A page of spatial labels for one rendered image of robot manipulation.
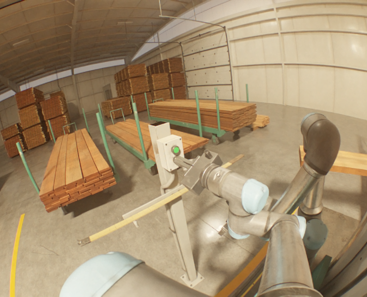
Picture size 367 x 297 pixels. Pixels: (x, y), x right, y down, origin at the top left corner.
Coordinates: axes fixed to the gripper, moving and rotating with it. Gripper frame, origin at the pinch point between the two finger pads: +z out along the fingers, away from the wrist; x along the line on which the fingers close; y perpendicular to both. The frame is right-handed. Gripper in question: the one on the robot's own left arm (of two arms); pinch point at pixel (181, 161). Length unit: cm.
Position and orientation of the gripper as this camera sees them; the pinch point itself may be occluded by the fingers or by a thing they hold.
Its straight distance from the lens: 58.5
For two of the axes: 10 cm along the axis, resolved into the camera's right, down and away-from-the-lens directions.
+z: -6.1, -2.3, 7.6
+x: -6.2, 7.4, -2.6
